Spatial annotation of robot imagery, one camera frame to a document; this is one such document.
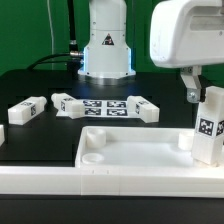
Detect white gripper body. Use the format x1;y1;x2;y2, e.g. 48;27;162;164
149;0;224;68

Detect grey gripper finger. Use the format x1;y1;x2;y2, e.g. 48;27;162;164
180;66;205;103

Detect white desk top tray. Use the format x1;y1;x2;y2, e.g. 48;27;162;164
74;125;224;169

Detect AprilTag marker sheet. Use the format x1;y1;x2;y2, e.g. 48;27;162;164
80;99;137;118

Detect white front obstacle bar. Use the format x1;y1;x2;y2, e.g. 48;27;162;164
0;166;224;198

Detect white obstacle bar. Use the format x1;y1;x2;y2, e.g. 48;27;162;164
0;125;5;146
0;166;224;198

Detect white left obstacle bar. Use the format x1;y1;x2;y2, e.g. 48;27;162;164
0;125;5;146

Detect black cable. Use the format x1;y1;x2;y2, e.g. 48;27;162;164
26;0;85;71

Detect white cable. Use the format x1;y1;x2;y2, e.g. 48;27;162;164
46;0;56;70

